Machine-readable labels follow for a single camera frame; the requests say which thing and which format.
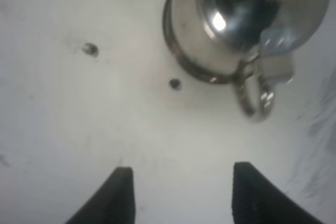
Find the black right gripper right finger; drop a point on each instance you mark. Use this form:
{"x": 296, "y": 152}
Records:
{"x": 256, "y": 200}

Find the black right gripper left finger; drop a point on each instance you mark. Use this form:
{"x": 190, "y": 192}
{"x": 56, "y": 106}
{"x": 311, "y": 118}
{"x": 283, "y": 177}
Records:
{"x": 114, "y": 201}

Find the stainless steel teapot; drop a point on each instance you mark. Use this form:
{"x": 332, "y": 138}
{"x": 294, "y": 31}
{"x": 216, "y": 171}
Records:
{"x": 246, "y": 43}

